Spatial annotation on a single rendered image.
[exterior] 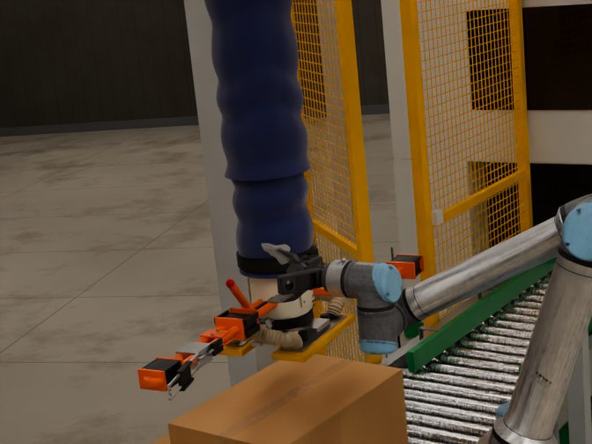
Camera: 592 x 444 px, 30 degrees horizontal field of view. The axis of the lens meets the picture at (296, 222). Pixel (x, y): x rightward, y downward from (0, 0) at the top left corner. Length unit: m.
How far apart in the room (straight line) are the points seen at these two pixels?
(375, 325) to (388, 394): 0.70
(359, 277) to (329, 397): 0.66
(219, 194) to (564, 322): 2.32
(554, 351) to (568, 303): 0.12
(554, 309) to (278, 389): 1.06
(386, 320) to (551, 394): 0.41
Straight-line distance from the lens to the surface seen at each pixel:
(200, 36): 4.44
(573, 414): 3.88
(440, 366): 4.40
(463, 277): 2.66
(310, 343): 3.03
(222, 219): 4.55
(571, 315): 2.48
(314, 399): 3.17
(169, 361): 2.65
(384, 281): 2.57
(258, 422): 3.06
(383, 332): 2.62
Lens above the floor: 2.18
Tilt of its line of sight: 14 degrees down
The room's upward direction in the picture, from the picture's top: 6 degrees counter-clockwise
